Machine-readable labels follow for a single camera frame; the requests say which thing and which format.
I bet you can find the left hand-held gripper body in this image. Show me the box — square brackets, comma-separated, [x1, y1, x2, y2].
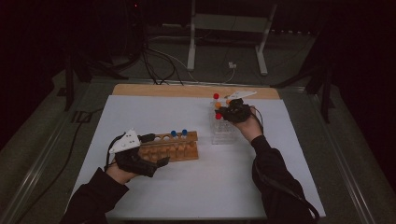
[108, 128, 159, 178]

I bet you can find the white cable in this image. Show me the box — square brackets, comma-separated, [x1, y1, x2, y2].
[148, 35, 236, 85]

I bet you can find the black floor cable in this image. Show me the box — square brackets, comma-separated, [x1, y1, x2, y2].
[14, 107, 105, 224]

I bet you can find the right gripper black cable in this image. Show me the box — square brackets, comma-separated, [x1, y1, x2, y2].
[250, 106, 266, 135]

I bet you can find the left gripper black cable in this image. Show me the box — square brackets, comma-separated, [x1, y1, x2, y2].
[105, 133, 126, 173]

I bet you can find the wooden test tube rack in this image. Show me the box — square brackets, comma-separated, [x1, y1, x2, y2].
[136, 130, 200, 163]

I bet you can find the bundle of black cables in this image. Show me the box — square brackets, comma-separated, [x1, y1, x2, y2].
[136, 40, 185, 86]

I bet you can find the clear plastic test tube rack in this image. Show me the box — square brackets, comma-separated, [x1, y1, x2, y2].
[209, 97, 239, 146]

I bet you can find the black stand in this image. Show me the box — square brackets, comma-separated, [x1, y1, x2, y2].
[270, 60, 336, 124]
[63, 50, 129, 112]

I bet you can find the person's left hand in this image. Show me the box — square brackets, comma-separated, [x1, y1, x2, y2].
[106, 161, 140, 185]

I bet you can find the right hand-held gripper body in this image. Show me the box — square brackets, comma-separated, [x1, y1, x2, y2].
[223, 90, 258, 123]

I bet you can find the white table mat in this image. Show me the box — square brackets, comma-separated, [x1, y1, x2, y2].
[66, 94, 327, 220]

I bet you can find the grey metal stand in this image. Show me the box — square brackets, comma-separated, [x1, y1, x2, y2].
[186, 0, 278, 77]

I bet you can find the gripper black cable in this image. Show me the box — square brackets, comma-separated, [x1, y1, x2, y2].
[250, 106, 266, 135]
[105, 133, 126, 173]

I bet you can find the person's right hand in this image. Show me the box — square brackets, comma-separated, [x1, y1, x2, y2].
[233, 105, 264, 144]

